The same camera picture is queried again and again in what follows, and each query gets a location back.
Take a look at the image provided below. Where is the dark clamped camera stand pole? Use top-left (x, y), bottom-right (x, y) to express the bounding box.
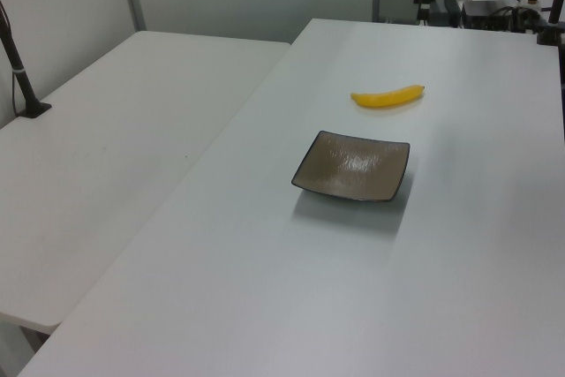
top-left (536, 0), bottom-right (565, 47)

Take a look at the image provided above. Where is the black electronics box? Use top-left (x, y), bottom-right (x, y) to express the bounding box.
top-left (462, 0), bottom-right (513, 30)

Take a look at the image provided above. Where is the white side table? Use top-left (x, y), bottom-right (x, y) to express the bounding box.
top-left (0, 30), bottom-right (292, 336)

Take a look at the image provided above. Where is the black camera stand pole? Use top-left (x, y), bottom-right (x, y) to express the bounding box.
top-left (0, 0), bottom-right (53, 119)

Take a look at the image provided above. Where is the square brown ceramic plate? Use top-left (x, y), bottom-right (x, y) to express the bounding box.
top-left (290, 130), bottom-right (411, 203)

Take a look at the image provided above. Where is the grey equipment box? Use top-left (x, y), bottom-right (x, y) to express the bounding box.
top-left (428, 0), bottom-right (461, 27)

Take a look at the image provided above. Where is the yellow banana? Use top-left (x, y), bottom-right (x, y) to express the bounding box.
top-left (350, 84), bottom-right (427, 109)

